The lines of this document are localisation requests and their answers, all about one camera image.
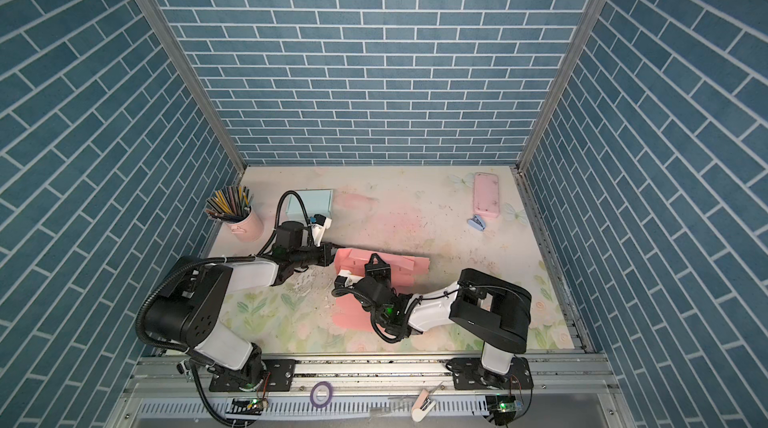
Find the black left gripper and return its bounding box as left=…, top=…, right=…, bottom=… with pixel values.
left=290, top=241, right=347, bottom=270

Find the mint green paper box sheet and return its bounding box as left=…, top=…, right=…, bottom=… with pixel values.
left=283, top=190, right=333, bottom=222

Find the pink paper box sheet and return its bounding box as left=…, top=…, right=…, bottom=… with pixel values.
left=331, top=247, right=432, bottom=333

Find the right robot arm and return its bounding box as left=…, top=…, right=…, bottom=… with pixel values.
left=332, top=253, right=533, bottom=391

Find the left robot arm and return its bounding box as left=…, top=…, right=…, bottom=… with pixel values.
left=135, top=191, right=336, bottom=377

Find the pink metal pencil bucket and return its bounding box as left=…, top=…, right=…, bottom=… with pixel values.
left=226, top=209, right=264, bottom=243

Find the bundle of colored pencils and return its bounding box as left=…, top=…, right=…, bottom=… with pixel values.
left=204, top=186, right=252, bottom=223

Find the pink pencil case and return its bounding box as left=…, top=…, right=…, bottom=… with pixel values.
left=472, top=173, right=501, bottom=218

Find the purple tape roll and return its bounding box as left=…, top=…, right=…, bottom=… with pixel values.
left=309, top=381, right=334, bottom=410

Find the white pink clip tool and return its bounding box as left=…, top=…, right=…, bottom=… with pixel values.
left=410, top=389, right=436, bottom=423

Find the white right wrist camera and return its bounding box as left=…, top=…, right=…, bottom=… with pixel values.
left=331, top=270, right=362, bottom=298

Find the aluminium front rail frame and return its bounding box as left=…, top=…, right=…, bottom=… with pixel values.
left=107, top=353, right=637, bottom=428

